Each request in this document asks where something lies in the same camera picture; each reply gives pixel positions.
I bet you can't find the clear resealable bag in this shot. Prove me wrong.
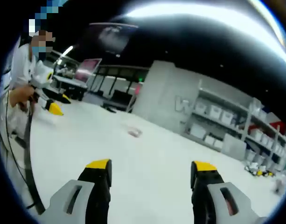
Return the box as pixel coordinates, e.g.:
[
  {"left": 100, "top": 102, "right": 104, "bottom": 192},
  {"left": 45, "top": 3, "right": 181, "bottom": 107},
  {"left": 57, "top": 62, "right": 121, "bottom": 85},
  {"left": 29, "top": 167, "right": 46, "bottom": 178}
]
[{"left": 127, "top": 125, "right": 143, "bottom": 138}]

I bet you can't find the short ceiling light strip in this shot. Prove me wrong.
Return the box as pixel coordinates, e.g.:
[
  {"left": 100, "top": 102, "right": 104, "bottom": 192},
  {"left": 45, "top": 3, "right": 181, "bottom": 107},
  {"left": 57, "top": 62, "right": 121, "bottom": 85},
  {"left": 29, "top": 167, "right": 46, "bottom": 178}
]
[{"left": 56, "top": 45, "right": 75, "bottom": 65}]

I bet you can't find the grey metal shelf unit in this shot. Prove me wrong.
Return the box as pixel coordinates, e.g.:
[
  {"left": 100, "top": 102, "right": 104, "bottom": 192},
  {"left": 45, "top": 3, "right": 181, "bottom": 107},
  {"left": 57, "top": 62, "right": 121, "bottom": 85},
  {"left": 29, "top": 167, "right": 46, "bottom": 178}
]
[{"left": 183, "top": 79, "right": 286, "bottom": 169}]

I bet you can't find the long ceiling light strip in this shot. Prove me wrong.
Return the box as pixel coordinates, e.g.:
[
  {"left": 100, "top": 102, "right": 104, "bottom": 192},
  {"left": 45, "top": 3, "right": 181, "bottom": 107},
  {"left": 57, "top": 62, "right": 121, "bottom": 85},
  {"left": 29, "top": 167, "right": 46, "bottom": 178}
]
[{"left": 124, "top": 0, "right": 286, "bottom": 70}]

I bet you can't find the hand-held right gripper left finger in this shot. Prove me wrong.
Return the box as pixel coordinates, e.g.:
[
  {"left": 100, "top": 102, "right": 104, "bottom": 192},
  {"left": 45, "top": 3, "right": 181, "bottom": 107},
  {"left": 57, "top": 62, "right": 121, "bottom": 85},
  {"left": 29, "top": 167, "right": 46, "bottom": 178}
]
[{"left": 43, "top": 158, "right": 112, "bottom": 224}]

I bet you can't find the cluttered grey desk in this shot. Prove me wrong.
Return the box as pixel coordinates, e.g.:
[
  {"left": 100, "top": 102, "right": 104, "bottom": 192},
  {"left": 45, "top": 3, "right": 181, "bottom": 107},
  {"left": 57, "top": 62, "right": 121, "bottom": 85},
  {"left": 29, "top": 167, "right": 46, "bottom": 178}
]
[{"left": 51, "top": 67, "right": 89, "bottom": 101}]

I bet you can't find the person's left hand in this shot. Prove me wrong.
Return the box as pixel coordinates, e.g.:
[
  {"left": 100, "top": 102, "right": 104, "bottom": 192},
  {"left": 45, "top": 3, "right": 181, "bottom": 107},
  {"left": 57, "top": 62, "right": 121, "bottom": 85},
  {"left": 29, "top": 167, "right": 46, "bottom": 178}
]
[{"left": 11, "top": 84, "right": 38, "bottom": 110}]

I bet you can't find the heap of spare grippers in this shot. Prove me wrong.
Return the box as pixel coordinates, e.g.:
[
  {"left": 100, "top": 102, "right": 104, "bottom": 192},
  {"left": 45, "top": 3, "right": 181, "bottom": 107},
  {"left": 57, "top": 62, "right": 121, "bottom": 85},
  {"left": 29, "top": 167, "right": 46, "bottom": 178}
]
[{"left": 244, "top": 162, "right": 278, "bottom": 178}]

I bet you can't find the large monitor with pink screen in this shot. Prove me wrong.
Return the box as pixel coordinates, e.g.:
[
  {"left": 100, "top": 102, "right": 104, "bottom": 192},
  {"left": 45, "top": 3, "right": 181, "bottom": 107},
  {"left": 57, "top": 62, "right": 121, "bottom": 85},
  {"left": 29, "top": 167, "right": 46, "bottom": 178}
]
[{"left": 77, "top": 58, "right": 103, "bottom": 84}]

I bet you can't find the row of white storage bins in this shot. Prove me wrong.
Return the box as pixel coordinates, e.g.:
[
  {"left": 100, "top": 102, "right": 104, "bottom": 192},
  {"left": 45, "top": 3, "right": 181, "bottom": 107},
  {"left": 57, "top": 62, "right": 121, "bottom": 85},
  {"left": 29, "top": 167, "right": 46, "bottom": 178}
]
[{"left": 193, "top": 99, "right": 286, "bottom": 164}]

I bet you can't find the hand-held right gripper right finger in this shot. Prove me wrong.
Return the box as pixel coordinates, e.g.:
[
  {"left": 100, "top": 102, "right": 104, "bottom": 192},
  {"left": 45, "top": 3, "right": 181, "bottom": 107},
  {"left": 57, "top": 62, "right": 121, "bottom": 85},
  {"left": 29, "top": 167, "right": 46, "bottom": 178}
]
[{"left": 190, "top": 160, "right": 268, "bottom": 224}]

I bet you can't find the thin black cable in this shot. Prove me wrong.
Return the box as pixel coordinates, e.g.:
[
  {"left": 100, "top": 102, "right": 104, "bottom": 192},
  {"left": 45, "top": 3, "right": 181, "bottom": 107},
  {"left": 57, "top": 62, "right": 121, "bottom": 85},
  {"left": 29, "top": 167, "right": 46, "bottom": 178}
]
[{"left": 5, "top": 88, "right": 35, "bottom": 210}]

